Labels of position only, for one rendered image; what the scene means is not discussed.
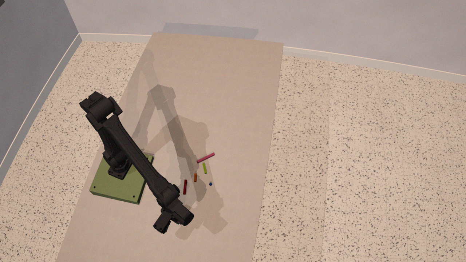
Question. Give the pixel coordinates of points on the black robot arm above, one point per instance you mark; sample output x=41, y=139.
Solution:
x=121, y=152

